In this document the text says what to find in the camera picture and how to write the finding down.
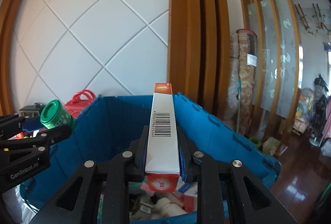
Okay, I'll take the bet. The orange white long box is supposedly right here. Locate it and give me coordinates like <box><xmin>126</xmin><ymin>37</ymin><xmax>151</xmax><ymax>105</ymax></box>
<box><xmin>145</xmin><ymin>83</ymin><xmax>180</xmax><ymax>193</ymax></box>

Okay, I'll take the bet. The green round jar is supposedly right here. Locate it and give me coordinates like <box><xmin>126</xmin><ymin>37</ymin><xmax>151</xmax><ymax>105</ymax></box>
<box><xmin>40</xmin><ymin>99</ymin><xmax>74</xmax><ymax>129</ymax></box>

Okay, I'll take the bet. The black coffee cup gift box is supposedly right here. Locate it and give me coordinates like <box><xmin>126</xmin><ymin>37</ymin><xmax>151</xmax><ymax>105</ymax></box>
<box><xmin>19</xmin><ymin>103</ymin><xmax>45</xmax><ymax>117</ymax></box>

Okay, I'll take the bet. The blue plastic storage crate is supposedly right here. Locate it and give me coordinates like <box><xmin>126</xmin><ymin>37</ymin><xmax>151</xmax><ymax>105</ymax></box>
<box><xmin>20</xmin><ymin>94</ymin><xmax>281</xmax><ymax>223</ymax></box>

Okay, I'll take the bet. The red toy suitcase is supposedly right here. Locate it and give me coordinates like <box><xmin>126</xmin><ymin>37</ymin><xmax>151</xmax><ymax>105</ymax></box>
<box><xmin>65</xmin><ymin>89</ymin><xmax>96</xmax><ymax>119</ymax></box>

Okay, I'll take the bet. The rolled carpet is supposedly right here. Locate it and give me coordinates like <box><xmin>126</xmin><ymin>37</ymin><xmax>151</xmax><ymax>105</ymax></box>
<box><xmin>224</xmin><ymin>29</ymin><xmax>258</xmax><ymax>134</ymax></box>

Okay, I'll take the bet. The wooden glass partition screen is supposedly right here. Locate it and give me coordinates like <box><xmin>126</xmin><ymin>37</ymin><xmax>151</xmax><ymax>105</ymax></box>
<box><xmin>241</xmin><ymin>0</ymin><xmax>300</xmax><ymax>141</ymax></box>

